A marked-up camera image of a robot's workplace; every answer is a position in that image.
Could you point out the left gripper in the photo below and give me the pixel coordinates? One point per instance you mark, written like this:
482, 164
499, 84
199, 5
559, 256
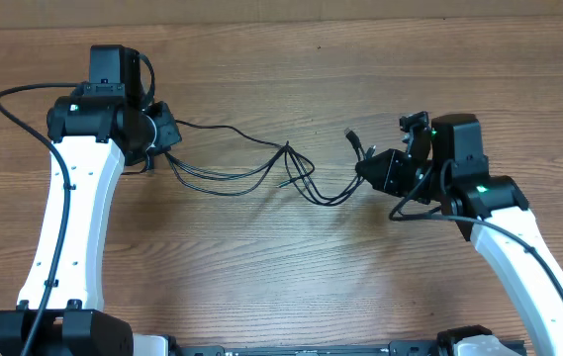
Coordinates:
169, 133

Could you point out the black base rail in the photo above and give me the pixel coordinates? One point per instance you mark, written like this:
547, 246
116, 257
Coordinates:
306, 351

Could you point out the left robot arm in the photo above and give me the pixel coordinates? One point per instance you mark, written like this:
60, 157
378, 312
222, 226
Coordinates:
104, 125

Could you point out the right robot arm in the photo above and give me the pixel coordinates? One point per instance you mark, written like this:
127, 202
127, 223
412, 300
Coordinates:
443, 175

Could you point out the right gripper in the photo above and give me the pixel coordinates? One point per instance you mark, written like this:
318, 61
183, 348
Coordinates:
390, 161

